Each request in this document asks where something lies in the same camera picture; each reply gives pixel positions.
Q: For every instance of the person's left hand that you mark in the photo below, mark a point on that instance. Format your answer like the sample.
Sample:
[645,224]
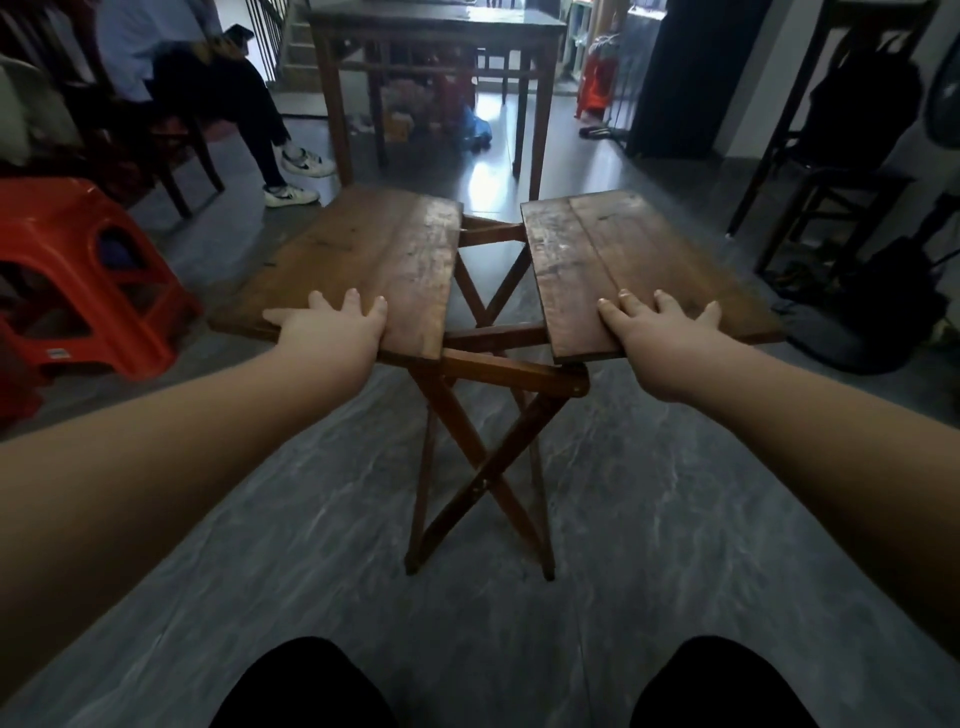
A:
[334,341]

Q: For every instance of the person's right hand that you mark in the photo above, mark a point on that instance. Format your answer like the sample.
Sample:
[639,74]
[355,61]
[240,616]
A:
[664,349]

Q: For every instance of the person's right little finger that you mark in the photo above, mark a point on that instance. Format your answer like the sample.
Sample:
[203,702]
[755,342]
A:
[709,313]

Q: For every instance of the person's left little finger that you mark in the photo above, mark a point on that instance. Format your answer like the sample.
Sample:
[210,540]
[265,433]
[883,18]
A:
[283,316]

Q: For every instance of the person's right middle finger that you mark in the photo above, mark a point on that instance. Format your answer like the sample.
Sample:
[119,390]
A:
[634,301]

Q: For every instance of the person's left middle finger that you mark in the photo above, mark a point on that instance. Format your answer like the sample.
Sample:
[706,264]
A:
[352,301]

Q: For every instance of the brown wooden folding table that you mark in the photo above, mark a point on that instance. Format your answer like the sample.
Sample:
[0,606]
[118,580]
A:
[390,247]

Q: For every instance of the person's left forearm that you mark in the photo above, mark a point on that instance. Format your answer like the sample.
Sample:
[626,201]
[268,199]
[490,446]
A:
[150,480]

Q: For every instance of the person's right forearm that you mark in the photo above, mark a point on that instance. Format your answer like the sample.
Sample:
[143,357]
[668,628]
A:
[840,465]

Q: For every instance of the black floor bag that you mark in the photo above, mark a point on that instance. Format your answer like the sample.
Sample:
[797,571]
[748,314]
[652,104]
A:
[870,315]

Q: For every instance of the black slipper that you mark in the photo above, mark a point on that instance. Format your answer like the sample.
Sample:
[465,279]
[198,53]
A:
[598,133]

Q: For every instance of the tall dark wooden chair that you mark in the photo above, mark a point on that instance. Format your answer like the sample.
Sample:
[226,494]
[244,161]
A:
[832,187]

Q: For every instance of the colourful pile of bags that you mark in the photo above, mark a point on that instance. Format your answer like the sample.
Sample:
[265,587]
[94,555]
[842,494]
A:
[409,105]

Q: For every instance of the blue plastic bag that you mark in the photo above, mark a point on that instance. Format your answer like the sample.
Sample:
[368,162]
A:
[477,129]

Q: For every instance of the small red plastic stool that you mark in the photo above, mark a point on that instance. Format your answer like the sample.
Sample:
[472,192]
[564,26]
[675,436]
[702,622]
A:
[598,82]

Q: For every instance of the black backpack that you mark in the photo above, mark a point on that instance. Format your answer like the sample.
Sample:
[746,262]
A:
[862,105]

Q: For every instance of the black stair railing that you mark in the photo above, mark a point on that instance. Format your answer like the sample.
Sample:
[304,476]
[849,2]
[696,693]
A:
[264,30]

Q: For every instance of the tall brown wooden table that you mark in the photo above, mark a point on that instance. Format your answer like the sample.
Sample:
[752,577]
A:
[435,22]

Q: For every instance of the person's left leg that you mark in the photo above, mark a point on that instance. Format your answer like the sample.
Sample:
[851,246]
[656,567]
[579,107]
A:
[300,690]

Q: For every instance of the person's leg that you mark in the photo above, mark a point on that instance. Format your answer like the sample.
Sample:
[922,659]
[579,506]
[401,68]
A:
[720,690]
[300,690]

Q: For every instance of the person's right leg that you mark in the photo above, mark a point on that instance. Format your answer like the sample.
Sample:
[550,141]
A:
[720,690]

